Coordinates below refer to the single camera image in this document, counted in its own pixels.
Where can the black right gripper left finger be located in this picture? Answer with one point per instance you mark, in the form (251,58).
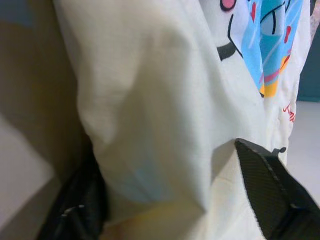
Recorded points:
(77,205)

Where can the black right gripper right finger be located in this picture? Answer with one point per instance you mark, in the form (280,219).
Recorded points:
(275,195)

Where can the cream cartoon print blanket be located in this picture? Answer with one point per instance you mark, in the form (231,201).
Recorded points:
(150,100)

